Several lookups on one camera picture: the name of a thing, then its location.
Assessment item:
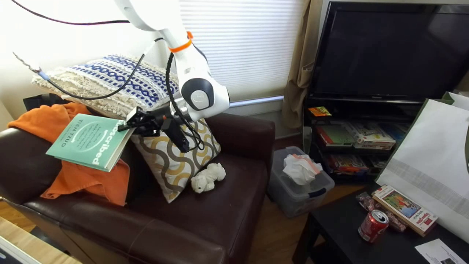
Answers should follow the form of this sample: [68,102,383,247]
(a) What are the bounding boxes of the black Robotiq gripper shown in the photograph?
[116,108,173,139]

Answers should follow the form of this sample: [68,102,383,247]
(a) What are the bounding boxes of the green paperback book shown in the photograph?
[44,112,137,173]

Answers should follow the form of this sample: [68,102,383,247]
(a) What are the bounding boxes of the dark brown leather sofa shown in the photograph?
[0,111,277,264]

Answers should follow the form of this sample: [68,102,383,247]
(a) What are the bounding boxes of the green red book stack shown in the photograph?
[314,121,358,149]

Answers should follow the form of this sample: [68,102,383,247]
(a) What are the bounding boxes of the yellow grey wave pillow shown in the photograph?
[131,115,223,203]

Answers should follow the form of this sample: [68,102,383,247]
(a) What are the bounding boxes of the blue white woven pillow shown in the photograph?
[31,52,182,121]

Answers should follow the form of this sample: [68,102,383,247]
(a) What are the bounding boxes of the orange throw blanket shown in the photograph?
[8,101,132,208]

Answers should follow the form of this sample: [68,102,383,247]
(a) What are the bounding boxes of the small white plush toy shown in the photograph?
[190,161,228,195]

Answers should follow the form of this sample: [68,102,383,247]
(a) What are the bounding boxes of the white window blind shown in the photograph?
[178,0,310,112]

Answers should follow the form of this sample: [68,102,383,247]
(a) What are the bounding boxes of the white device with green light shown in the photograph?
[0,214,83,264]

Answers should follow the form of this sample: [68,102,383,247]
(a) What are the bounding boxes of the crumpled white plastic bag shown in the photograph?
[282,152,324,186]

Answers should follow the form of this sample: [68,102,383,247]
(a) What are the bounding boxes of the beige curtain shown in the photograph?
[283,0,327,130]

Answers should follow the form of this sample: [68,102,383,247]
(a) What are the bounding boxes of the clear plastic storage bin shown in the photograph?
[267,145,338,218]

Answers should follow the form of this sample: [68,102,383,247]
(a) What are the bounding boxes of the white framed screen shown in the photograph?
[0,234,43,264]

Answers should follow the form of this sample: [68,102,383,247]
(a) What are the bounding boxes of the colourful game boxes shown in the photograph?
[324,151,374,175]

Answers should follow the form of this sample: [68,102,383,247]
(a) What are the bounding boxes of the black television stand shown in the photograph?
[302,93,427,184]

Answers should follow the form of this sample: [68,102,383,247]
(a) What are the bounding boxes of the black coffee table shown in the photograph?
[292,181,469,264]

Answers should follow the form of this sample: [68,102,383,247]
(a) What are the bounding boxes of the white magazine stack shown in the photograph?
[352,121,398,152]

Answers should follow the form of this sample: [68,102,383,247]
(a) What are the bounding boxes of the red soda can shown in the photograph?
[357,208,392,244]

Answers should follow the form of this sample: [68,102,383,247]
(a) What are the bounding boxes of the black flat screen television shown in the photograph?
[310,0,469,101]

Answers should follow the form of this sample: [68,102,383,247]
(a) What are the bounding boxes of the white picture box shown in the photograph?
[373,184,440,237]

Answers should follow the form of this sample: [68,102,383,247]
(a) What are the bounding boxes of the white green paper bag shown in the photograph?
[376,90,469,243]

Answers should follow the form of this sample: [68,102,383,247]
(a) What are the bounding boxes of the white paper sheet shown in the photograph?
[415,237,468,264]

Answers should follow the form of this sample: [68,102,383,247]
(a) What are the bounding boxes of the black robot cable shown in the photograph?
[163,49,209,151]

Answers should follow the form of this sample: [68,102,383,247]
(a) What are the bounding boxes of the thin black cable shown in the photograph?
[12,49,150,102]

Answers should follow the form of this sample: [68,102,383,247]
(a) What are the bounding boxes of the thin dark red cable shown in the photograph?
[11,0,132,26]

